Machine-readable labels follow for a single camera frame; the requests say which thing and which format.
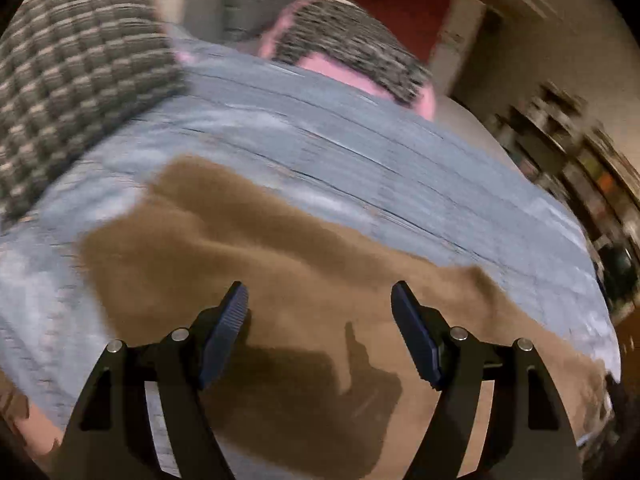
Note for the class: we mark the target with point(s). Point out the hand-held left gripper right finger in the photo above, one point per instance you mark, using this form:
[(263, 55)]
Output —
[(415, 332)]

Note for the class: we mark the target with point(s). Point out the grey checkered cushion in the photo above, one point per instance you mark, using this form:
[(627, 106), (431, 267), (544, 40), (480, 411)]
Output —
[(75, 85)]

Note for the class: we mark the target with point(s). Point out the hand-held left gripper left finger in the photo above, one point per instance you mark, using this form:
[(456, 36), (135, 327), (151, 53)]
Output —
[(225, 332)]

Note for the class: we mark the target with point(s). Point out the blue checked blanket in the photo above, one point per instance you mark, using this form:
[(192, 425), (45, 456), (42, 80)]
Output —
[(350, 135)]

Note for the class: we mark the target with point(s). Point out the shelf with bottles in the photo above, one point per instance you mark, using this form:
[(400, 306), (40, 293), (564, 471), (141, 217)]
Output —
[(545, 115)]

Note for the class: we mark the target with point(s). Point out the brown fluffy towel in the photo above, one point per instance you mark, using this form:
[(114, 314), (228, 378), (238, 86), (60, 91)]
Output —
[(300, 260)]

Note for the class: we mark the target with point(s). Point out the wooden bookshelf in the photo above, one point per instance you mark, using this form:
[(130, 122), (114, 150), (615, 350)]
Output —
[(600, 200)]

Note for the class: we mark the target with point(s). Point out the leopard print pink pillow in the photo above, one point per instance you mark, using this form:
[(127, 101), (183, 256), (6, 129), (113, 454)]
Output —
[(345, 42)]

